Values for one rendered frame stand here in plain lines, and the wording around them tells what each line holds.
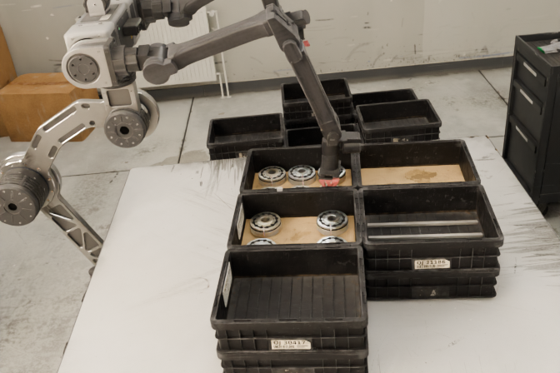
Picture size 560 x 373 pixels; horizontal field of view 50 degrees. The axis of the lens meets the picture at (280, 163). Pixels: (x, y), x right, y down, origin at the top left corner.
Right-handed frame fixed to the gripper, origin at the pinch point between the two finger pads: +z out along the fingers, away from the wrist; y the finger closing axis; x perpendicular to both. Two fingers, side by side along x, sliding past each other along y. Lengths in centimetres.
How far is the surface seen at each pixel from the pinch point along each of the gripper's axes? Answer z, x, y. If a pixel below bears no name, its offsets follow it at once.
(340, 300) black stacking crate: 6.1, -7.7, -48.8
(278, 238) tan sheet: 6.5, 14.4, -21.8
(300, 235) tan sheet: 6.0, 7.6, -19.8
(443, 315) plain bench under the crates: 17, -38, -39
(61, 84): 55, 220, 211
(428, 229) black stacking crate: 3.4, -33.2, -14.7
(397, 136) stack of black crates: 30, -26, 103
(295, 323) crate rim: -3, 2, -68
